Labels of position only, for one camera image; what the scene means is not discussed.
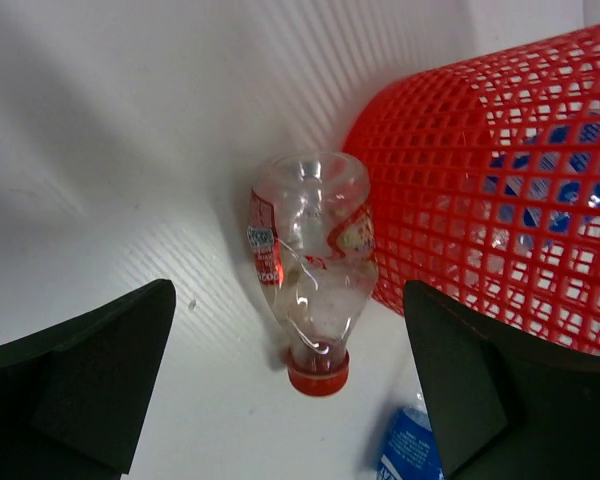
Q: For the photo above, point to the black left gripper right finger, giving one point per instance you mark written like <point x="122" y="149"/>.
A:
<point x="503" y="404"/>

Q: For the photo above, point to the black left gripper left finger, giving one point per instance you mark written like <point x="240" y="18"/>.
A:
<point x="74" y="396"/>

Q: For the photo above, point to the clear bottle with blue label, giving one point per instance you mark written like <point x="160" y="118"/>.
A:
<point x="409" y="450"/>

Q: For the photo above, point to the crushed bottle with red cap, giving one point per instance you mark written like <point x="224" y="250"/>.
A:
<point x="311" y="234"/>

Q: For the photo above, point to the red mesh plastic bin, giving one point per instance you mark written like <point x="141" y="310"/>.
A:
<point x="485" y="184"/>

